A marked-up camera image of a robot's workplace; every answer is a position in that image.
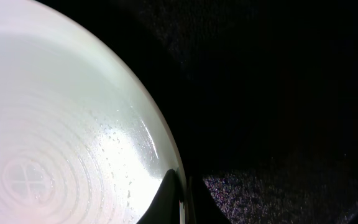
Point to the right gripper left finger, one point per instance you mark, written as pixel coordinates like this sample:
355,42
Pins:
165,206

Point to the round black tray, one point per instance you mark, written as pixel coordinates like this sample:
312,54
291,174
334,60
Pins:
261,97

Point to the light blue plate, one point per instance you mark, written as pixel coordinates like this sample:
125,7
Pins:
81,139

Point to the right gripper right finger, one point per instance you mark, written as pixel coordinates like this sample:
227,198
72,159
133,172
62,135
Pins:
202,209

